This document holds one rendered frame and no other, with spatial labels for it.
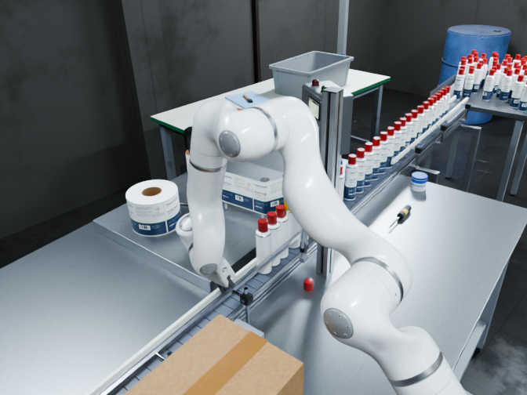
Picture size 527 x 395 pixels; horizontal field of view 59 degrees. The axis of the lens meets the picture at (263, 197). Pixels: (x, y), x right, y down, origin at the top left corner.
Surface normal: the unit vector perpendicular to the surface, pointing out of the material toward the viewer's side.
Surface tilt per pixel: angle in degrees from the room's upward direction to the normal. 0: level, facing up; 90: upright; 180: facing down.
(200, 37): 90
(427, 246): 0
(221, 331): 0
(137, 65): 90
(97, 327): 0
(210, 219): 54
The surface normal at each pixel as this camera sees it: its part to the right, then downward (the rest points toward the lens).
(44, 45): 0.71, 0.33
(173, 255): -0.03, -0.87
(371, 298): 0.40, -0.49
